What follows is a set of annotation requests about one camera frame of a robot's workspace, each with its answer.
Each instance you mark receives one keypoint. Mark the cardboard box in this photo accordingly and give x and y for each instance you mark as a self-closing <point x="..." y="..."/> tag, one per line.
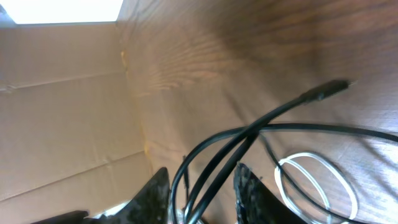
<point x="70" y="134"/>

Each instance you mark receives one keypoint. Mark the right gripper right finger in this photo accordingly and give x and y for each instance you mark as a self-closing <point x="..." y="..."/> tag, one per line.
<point x="256" y="204"/>

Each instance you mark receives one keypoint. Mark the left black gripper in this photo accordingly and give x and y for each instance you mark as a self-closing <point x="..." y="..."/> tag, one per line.
<point x="73" y="217"/>

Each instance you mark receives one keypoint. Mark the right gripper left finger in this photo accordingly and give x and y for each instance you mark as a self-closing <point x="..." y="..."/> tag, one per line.
<point x="149" y="205"/>

